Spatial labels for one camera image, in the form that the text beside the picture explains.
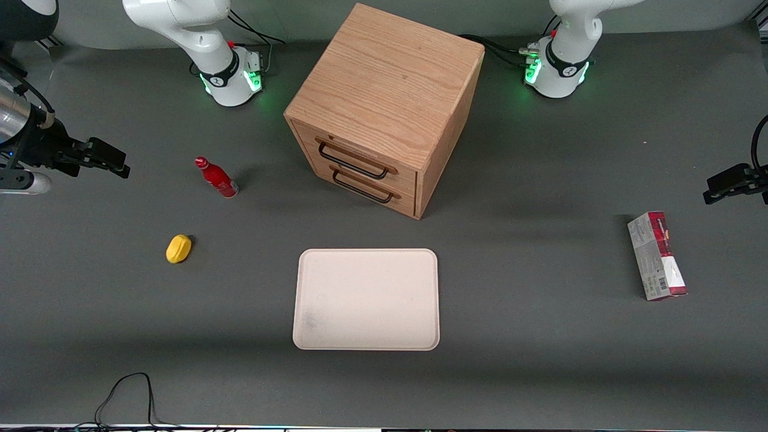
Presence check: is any yellow lemon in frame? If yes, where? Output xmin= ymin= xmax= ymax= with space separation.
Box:
xmin=166 ymin=234 xmax=193 ymax=265

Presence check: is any black left arm base cable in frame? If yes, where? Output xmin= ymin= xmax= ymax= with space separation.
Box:
xmin=458 ymin=34 xmax=541 ymax=70

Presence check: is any wooden drawer cabinet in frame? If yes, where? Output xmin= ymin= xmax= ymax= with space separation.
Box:
xmin=283 ymin=2 xmax=486 ymax=221

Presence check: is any black arm base cable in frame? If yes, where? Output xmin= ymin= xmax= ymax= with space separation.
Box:
xmin=227 ymin=8 xmax=287 ymax=74
xmin=458 ymin=34 xmax=541 ymax=70

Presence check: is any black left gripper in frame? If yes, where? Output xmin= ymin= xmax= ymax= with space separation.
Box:
xmin=703 ymin=163 xmax=768 ymax=205

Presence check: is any grey and red carton box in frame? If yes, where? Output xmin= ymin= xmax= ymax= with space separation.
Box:
xmin=627 ymin=211 xmax=689 ymax=302

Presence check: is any wooden drawer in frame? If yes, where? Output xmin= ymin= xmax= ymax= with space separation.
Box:
xmin=290 ymin=119 xmax=419 ymax=194
xmin=305 ymin=152 xmax=419 ymax=218

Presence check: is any red coke bottle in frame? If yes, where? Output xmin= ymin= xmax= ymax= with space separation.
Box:
xmin=194 ymin=156 xmax=239 ymax=199

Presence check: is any beige rectangular tray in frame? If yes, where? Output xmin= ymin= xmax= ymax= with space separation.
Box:
xmin=292 ymin=248 xmax=441 ymax=352

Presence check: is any black metal drawer handle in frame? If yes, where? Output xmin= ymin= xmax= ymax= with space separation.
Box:
xmin=315 ymin=137 xmax=399 ymax=181
xmin=329 ymin=166 xmax=401 ymax=204

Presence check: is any black right arm base cable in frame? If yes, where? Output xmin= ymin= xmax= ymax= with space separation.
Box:
xmin=227 ymin=8 xmax=287 ymax=74

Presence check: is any dark grey table mat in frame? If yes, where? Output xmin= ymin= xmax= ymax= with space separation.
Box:
xmin=0 ymin=21 xmax=768 ymax=430

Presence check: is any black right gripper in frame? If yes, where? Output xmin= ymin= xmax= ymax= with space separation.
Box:
xmin=11 ymin=117 xmax=131 ymax=180

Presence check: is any black cable along right arm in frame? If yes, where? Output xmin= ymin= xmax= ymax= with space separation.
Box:
xmin=0 ymin=57 xmax=56 ymax=130

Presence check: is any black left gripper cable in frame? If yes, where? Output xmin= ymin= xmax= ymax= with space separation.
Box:
xmin=750 ymin=114 xmax=768 ymax=176

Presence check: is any thin black looped cable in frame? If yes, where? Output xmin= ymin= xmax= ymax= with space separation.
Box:
xmin=73 ymin=372 xmax=184 ymax=430

